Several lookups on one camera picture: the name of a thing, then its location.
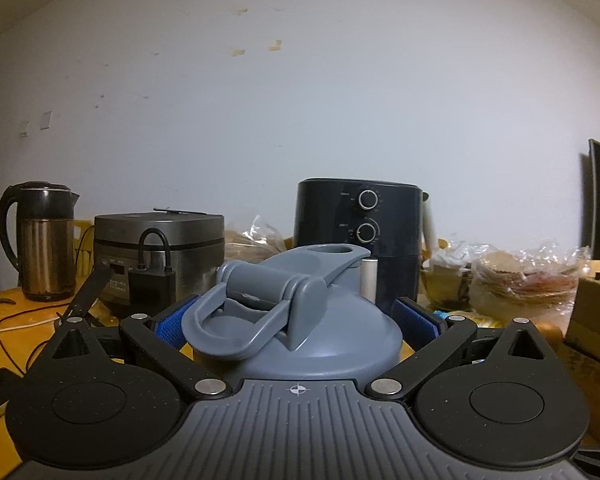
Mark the wrapped brown jar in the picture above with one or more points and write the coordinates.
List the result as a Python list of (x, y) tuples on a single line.
[(445, 282)]

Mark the round citrus fruit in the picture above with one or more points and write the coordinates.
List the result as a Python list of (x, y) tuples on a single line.
[(549, 332)]

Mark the black phone stand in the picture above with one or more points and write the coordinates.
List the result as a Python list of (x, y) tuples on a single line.
[(87, 292)]

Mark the white paper tube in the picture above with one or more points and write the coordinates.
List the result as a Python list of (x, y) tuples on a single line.
[(429, 225)]

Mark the cardboard box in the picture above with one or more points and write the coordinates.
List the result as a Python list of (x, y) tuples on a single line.
[(592, 340)]

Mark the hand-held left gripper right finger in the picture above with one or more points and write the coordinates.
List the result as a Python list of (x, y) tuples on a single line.
[(420, 322)]

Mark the black portable air pump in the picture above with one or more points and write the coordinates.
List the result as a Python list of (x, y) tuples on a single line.
[(150, 290)]

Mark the clear bags of flatbread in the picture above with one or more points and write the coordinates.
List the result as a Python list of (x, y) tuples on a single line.
[(520, 275)]

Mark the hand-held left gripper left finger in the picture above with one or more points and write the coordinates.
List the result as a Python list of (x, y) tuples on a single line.
[(177, 322)]

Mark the black air fryer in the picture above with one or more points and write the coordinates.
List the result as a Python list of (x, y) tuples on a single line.
[(325, 220)]

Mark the steel electric kettle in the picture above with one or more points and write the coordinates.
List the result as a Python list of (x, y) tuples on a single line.
[(45, 250)]

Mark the yellow wooden chair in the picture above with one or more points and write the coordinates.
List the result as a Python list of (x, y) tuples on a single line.
[(85, 245)]

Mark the clear bag of brown food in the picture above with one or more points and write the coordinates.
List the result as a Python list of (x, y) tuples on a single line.
[(252, 247)]

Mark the grey rice cooker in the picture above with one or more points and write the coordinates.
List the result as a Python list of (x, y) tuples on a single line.
[(190, 245)]

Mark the clear shaker bottle grey lid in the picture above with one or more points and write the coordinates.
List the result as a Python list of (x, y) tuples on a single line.
[(330, 340)]

